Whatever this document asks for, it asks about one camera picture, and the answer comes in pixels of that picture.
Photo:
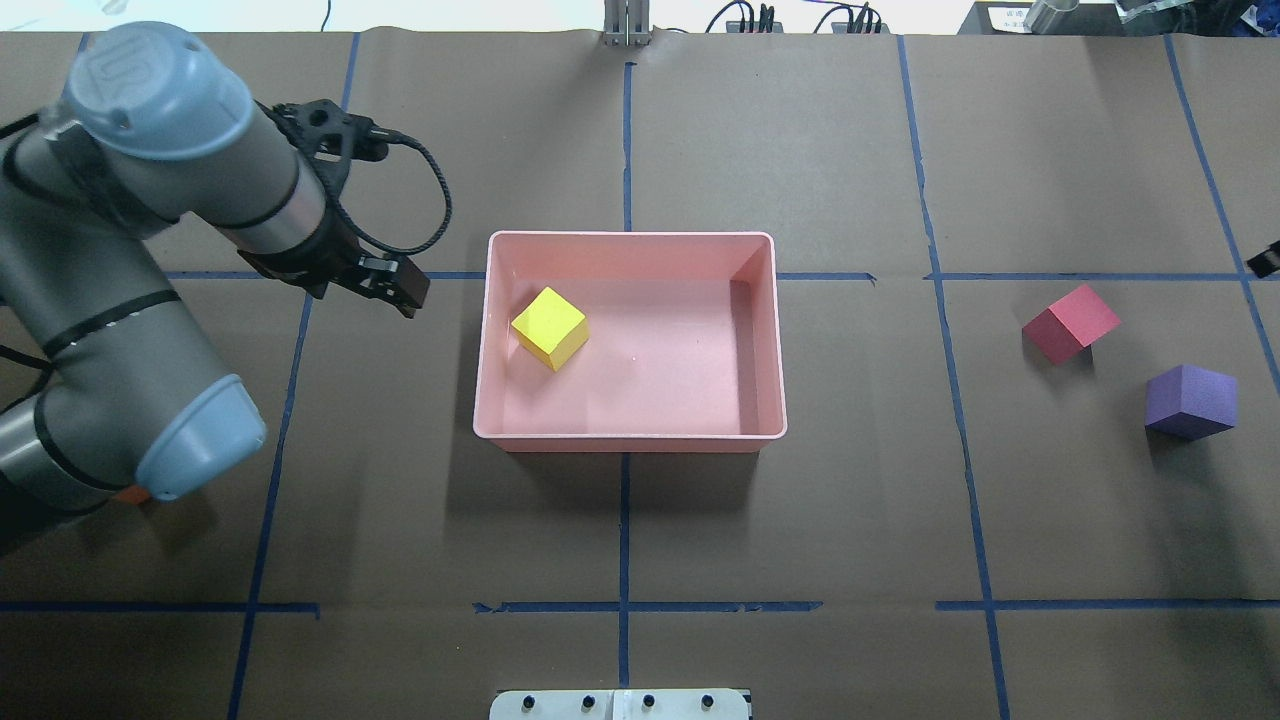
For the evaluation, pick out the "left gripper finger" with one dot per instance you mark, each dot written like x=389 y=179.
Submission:
x=394 y=280

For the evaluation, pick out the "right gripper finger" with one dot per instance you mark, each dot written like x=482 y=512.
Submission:
x=1266 y=263

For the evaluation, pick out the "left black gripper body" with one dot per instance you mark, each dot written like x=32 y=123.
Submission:
x=326 y=254

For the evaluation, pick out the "yellow foam block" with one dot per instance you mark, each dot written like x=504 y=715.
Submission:
x=551 y=329

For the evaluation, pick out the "red foam block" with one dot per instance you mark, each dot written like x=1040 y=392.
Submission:
x=1071 y=324

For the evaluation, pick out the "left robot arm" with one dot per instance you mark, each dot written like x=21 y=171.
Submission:
x=131 y=394

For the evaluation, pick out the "pink plastic bin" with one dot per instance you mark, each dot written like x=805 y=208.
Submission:
x=684 y=354

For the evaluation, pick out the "purple foam block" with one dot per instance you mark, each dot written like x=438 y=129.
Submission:
x=1191 y=402

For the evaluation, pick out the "orange foam block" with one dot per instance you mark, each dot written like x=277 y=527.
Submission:
x=133 y=495

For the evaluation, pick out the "silver metal cylinder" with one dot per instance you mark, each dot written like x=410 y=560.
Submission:
x=1045 y=17

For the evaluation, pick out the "white mounting column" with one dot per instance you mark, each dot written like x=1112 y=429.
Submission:
x=644 y=703

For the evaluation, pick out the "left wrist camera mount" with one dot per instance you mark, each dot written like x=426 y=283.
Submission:
x=329 y=139

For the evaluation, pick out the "aluminium frame post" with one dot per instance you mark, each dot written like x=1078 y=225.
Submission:
x=626 y=23

